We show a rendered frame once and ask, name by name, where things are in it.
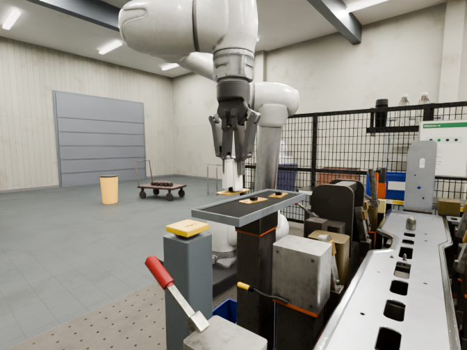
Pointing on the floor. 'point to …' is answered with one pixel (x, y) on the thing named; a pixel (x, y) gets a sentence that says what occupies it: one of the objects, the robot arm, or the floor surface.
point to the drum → (109, 188)
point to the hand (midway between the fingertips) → (233, 175)
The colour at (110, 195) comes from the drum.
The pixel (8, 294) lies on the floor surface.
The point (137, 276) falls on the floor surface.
